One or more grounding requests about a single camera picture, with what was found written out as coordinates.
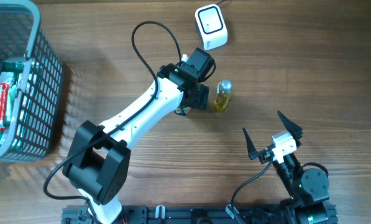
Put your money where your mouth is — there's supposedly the yellow dish soap bottle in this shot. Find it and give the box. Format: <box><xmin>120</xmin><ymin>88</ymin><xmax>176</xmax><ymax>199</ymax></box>
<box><xmin>214</xmin><ymin>80</ymin><xmax>232</xmax><ymax>111</ymax></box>

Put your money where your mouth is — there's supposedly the red Nescafe coffee sachet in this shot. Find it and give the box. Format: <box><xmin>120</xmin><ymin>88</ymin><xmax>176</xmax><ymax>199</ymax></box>
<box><xmin>0</xmin><ymin>83</ymin><xmax>9</xmax><ymax>122</ymax></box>

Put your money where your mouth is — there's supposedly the left camera black cable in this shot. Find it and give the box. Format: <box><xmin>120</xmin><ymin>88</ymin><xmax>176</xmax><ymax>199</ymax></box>
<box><xmin>43</xmin><ymin>21</ymin><xmax>183</xmax><ymax>224</ymax></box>

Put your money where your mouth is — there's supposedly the mint green wipes packet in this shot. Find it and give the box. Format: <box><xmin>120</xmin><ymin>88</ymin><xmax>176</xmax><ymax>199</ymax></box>
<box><xmin>0</xmin><ymin>72</ymin><xmax>16</xmax><ymax>132</ymax></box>

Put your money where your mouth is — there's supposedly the green lid stock jar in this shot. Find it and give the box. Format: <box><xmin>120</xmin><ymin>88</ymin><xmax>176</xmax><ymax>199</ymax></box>
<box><xmin>174</xmin><ymin>106</ymin><xmax>192</xmax><ymax>116</ymax></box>

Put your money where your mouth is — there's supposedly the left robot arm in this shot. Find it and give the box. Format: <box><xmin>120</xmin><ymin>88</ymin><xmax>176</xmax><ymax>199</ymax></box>
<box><xmin>62</xmin><ymin>48</ymin><xmax>216</xmax><ymax>223</ymax></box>

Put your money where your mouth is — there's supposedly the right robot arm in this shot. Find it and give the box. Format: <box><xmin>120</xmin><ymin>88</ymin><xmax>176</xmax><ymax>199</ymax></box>
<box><xmin>243</xmin><ymin>111</ymin><xmax>329</xmax><ymax>223</ymax></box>

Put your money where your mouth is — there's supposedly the grey plastic mesh basket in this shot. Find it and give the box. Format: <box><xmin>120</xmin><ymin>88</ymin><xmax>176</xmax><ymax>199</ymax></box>
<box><xmin>0</xmin><ymin>1</ymin><xmax>65</xmax><ymax>162</ymax></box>

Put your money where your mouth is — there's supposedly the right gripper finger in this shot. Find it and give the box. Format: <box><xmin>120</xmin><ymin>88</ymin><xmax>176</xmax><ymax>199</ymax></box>
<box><xmin>277</xmin><ymin>111</ymin><xmax>303</xmax><ymax>140</ymax></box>
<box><xmin>242</xmin><ymin>128</ymin><xmax>259</xmax><ymax>160</ymax></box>

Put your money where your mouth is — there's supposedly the green 3M gloves packet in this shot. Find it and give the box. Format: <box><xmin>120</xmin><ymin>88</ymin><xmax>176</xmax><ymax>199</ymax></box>
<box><xmin>0</xmin><ymin>62</ymin><xmax>24</xmax><ymax>147</ymax></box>

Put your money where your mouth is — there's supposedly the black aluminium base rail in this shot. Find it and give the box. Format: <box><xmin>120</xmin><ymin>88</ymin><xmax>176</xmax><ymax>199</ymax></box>
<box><xmin>61</xmin><ymin>203</ymin><xmax>338</xmax><ymax>224</ymax></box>

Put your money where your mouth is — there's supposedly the white barcode scanner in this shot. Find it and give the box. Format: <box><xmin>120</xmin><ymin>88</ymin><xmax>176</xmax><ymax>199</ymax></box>
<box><xmin>195</xmin><ymin>4</ymin><xmax>228</xmax><ymax>51</ymax></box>

